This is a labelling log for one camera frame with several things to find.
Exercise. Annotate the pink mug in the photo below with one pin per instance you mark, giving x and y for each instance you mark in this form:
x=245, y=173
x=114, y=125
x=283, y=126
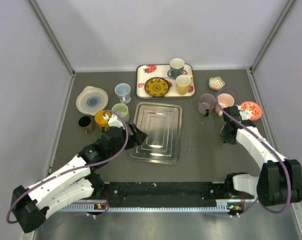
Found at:
x=225, y=100

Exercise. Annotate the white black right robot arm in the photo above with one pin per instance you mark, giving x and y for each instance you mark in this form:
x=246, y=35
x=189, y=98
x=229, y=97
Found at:
x=280, y=179

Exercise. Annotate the lilac purple mug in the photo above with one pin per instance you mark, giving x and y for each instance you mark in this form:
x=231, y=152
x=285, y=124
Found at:
x=206, y=104

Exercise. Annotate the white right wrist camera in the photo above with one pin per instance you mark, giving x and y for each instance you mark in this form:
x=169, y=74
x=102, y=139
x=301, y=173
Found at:
x=245, y=114

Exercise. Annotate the yellow patterned black plate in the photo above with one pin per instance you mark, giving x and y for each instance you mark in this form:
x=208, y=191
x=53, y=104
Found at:
x=157, y=87

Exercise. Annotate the light green mug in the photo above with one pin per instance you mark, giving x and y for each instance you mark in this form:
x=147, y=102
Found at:
x=122, y=109

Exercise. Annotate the red white patterned bowl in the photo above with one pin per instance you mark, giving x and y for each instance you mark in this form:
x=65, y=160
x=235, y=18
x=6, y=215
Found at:
x=253, y=109

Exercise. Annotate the light blue glass cup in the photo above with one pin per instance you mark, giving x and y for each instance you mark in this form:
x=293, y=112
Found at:
x=123, y=92

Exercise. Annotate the strawberry pattern white tray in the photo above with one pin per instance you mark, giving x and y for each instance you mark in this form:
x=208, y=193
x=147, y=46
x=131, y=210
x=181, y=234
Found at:
x=147, y=71

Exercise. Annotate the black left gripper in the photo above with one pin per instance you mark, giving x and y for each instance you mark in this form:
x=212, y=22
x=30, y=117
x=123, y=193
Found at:
x=137, y=138

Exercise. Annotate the yellow mug black handle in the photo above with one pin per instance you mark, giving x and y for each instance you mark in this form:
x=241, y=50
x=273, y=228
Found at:
x=101, y=118

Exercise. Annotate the small flower patterned bowl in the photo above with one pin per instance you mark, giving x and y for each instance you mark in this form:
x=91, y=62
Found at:
x=216, y=83

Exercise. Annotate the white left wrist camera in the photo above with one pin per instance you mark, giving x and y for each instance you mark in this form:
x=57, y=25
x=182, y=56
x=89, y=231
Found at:
x=113, y=120

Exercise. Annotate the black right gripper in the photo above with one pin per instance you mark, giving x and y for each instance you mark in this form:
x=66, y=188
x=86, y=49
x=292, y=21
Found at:
x=223, y=136

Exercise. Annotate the dark brown red mug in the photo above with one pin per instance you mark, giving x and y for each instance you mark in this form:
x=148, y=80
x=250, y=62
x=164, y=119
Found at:
x=86, y=124

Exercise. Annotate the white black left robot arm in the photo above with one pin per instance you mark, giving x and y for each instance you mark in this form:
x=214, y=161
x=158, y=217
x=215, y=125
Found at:
x=76, y=180

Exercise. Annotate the pale yellow mug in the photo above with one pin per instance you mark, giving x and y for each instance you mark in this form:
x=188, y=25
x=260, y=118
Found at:
x=183, y=83

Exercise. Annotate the white plate blue rings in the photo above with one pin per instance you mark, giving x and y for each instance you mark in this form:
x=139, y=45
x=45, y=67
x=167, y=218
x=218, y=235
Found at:
x=92, y=100

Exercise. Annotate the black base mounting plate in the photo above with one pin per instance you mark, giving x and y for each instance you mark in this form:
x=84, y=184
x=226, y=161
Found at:
x=164, y=194

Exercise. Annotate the silver metal tray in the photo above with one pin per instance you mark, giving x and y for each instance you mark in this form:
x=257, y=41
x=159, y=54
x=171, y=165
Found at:
x=162, y=124

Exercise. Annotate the grey green mug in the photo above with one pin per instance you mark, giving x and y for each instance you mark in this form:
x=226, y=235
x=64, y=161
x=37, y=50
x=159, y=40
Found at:
x=176, y=68

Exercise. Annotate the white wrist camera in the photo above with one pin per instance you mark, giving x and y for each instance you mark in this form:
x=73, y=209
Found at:
x=245, y=114
x=113, y=120

